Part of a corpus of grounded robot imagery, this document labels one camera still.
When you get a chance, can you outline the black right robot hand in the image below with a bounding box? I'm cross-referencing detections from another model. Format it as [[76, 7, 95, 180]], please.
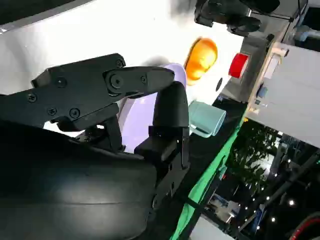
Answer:
[[0, 53, 190, 240]]

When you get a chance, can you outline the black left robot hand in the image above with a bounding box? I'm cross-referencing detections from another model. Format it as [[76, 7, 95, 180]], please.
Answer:
[[194, 0, 263, 34]]

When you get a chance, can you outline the orange white toy bread roll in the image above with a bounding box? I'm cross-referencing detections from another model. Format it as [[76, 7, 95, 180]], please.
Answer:
[[183, 37, 219, 86]]

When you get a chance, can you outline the red round button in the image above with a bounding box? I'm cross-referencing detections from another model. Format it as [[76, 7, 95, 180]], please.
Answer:
[[228, 52, 250, 79]]

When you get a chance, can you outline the lilac plate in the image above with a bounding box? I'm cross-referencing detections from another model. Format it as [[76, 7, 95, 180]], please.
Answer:
[[117, 62, 188, 154]]

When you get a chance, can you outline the white cabinet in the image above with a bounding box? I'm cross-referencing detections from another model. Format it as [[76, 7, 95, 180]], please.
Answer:
[[246, 41, 320, 149]]

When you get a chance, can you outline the pale green mug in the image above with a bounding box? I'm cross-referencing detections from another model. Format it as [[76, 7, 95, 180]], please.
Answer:
[[187, 100, 227, 138]]

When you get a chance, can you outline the green cloth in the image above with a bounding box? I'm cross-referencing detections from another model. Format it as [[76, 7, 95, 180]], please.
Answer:
[[169, 117, 241, 240]]

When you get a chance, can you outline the dark green plant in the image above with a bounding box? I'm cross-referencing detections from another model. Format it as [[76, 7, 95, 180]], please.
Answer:
[[231, 123, 278, 191]]

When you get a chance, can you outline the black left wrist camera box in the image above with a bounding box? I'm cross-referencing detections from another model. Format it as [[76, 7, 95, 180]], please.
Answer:
[[239, 0, 281, 14]]

